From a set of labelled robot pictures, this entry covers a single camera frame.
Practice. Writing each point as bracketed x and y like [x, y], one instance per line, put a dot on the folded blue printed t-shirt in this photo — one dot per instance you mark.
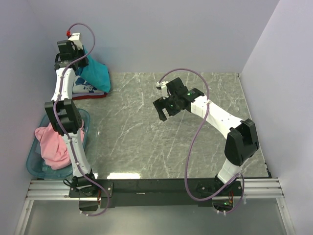
[81, 86]

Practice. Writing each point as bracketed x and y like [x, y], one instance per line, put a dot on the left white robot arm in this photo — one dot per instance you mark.
[63, 114]

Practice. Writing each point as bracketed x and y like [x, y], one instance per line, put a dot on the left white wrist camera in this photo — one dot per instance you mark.
[75, 38]

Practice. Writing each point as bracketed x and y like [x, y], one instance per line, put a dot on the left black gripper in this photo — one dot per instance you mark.
[84, 63]

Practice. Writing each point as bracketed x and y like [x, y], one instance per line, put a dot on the teal t-shirt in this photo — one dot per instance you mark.
[96, 74]

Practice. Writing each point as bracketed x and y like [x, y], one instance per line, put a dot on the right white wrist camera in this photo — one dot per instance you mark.
[162, 86]

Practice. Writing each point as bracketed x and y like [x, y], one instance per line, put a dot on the aluminium rail frame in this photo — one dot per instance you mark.
[55, 190]

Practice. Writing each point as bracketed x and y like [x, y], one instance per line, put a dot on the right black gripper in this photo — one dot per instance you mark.
[161, 104]

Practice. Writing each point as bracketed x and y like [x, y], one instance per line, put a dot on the pink t-shirt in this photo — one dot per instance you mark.
[53, 148]

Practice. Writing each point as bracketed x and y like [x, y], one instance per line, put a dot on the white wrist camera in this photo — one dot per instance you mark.
[75, 38]
[162, 86]

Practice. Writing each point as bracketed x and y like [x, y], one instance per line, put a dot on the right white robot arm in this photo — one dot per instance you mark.
[241, 135]

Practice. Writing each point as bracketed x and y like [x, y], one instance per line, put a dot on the folded red t-shirt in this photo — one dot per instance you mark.
[88, 97]

